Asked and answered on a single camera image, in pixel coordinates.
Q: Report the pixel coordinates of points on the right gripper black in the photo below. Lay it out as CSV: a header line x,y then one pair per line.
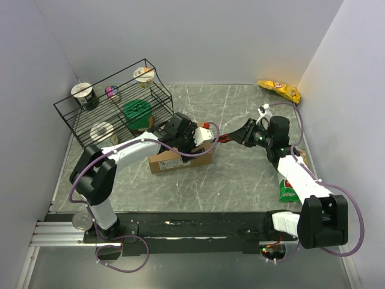
x,y
240,135

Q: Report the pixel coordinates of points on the yellow lays chips bag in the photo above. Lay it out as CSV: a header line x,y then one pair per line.
x,y
286,91

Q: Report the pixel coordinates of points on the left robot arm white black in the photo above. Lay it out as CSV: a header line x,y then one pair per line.
x,y
94,174

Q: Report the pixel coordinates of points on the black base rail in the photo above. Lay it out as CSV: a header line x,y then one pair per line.
x,y
157,233

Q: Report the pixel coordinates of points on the yogurt cup peach label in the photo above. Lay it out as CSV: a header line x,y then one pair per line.
x,y
144,77

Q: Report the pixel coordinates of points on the small purple yogurt cup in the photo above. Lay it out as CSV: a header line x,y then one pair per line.
x,y
112,93

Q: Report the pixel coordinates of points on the orange labelled tin can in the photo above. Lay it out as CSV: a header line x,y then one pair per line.
x,y
82,221

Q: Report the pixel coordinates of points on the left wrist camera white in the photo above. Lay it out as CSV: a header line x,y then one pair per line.
x,y
203,134

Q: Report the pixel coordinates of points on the green cassava chips bag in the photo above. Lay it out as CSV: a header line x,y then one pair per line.
x,y
287,193

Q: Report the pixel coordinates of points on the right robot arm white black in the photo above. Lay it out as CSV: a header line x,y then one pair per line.
x,y
323,220

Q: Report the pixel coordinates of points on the red black utility knife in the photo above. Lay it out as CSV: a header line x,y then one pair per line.
x,y
224,138

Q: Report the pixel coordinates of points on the green lidded jar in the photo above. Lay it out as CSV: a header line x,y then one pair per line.
x,y
138,115

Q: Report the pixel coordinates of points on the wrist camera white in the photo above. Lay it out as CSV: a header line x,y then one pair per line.
x,y
264,112
203,134

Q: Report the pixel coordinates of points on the black wire rack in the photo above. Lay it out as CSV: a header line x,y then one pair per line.
x,y
80,121

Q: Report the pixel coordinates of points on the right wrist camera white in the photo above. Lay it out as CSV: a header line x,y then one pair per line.
x,y
264,112

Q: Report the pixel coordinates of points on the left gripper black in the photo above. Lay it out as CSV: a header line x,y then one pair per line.
x,y
185,152

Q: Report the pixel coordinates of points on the brown cardboard express box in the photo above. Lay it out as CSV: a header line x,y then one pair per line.
x,y
167,160

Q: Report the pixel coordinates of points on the dark labelled yogurt cup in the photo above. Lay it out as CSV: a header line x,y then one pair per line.
x,y
85,96

